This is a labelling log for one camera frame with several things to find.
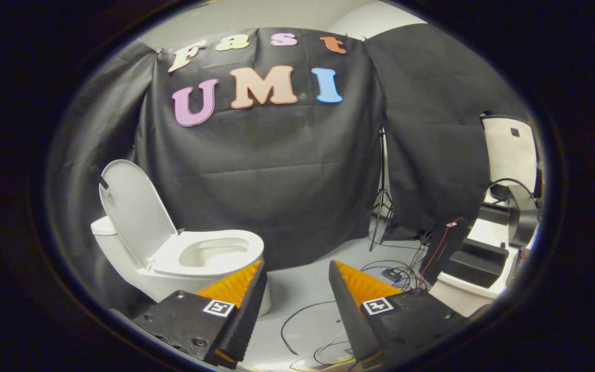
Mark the black tripod stand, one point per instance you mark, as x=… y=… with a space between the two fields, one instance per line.
x=381 y=170

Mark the white toilet seat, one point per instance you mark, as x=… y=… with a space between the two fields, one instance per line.
x=169 y=257

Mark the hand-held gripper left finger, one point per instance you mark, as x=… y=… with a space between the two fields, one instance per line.
x=246 y=315

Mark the large black box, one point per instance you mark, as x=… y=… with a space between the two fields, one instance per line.
x=475 y=263

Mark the white panel with black edge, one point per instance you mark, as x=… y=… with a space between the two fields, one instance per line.
x=509 y=155

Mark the white table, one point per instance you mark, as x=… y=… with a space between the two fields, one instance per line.
x=463 y=297

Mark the grey curved band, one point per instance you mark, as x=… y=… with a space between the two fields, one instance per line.
x=527 y=217

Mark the black backdrop cloth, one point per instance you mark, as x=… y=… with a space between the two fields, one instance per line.
x=101 y=119
x=432 y=129
x=287 y=170

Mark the white toilet lid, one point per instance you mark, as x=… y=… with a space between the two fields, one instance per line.
x=137 y=206

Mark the white ceramic toilet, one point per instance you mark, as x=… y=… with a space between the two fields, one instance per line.
x=173 y=287

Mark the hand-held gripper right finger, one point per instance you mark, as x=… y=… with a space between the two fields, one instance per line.
x=346 y=315

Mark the small black floor box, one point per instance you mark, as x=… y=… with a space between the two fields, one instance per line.
x=391 y=274

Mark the black leaning panel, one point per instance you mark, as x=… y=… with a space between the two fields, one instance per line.
x=452 y=243

